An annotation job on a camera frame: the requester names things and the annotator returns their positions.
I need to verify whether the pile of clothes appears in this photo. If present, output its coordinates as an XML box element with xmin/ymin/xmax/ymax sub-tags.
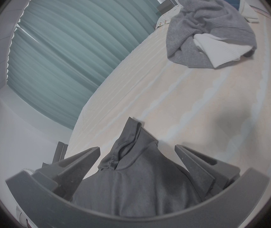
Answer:
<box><xmin>166</xmin><ymin>0</ymin><xmax>260</xmax><ymax>69</ymax></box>

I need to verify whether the bed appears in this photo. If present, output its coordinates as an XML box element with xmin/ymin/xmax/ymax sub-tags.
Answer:
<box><xmin>65</xmin><ymin>0</ymin><xmax>271</xmax><ymax>199</ymax></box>

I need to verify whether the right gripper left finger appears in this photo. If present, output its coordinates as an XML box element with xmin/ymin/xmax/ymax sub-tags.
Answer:
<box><xmin>33</xmin><ymin>146</ymin><xmax>101</xmax><ymax>200</ymax></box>

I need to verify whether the black chest of drawers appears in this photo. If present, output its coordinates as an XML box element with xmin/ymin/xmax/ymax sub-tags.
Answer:
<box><xmin>52</xmin><ymin>141</ymin><xmax>69</xmax><ymax>164</ymax></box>

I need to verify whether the grey bedside table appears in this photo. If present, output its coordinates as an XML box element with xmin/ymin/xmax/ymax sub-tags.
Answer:
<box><xmin>156</xmin><ymin>0</ymin><xmax>173</xmax><ymax>12</ymax></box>

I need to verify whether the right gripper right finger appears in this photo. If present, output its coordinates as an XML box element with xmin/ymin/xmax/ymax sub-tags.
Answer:
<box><xmin>175</xmin><ymin>145</ymin><xmax>241</xmax><ymax>202</ymax></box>

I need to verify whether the blue-green curtain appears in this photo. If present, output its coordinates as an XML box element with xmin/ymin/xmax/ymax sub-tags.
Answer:
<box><xmin>7</xmin><ymin>0</ymin><xmax>162</xmax><ymax>130</ymax></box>

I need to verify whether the black T-shirt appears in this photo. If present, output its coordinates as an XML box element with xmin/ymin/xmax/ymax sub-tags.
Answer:
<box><xmin>70</xmin><ymin>117</ymin><xmax>207</xmax><ymax>217</ymax></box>

